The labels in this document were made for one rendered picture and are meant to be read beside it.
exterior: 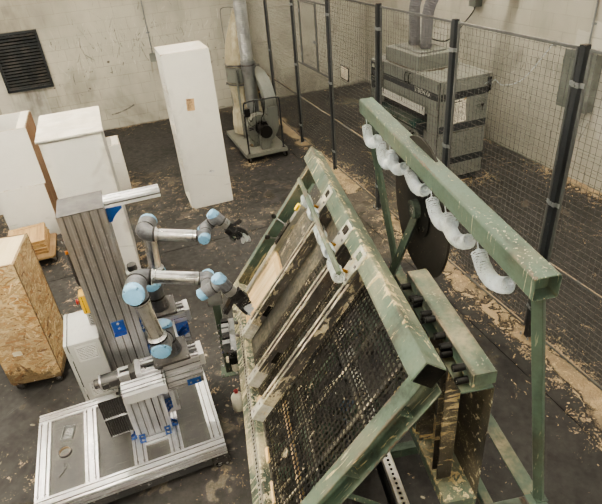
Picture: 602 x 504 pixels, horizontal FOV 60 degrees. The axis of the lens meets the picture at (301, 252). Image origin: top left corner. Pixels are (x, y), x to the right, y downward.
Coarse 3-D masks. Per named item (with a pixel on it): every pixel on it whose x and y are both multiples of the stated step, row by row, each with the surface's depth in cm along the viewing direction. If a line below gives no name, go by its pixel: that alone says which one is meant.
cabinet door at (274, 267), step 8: (272, 256) 375; (272, 264) 370; (280, 264) 359; (264, 272) 377; (272, 272) 364; (264, 280) 372; (272, 280) 359; (256, 288) 380; (264, 288) 366; (248, 296) 387; (256, 296) 374; (256, 304) 368; (248, 320) 369
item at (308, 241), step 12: (324, 192) 315; (324, 204) 309; (324, 216) 316; (312, 228) 320; (312, 240) 323; (300, 252) 326; (288, 264) 331; (300, 264) 331; (288, 276) 334; (276, 288) 337; (264, 300) 345; (276, 300) 342; (264, 312) 345; (252, 324) 349; (252, 336) 354
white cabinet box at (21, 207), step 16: (48, 176) 707; (0, 192) 646; (16, 192) 652; (32, 192) 659; (48, 192) 673; (0, 208) 654; (16, 208) 661; (32, 208) 668; (48, 208) 675; (16, 224) 670; (32, 224) 678; (48, 224) 685
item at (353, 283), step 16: (352, 256) 257; (352, 272) 251; (352, 288) 258; (336, 304) 261; (320, 320) 270; (336, 320) 267; (320, 336) 270; (304, 352) 274; (288, 368) 278; (272, 384) 288; (288, 384) 284; (272, 400) 289; (256, 416) 293
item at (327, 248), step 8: (304, 192) 301; (312, 200) 312; (312, 208) 283; (312, 216) 278; (320, 224) 269; (320, 232) 262; (328, 248) 248; (328, 256) 264; (336, 264) 236; (336, 272) 232; (336, 280) 248
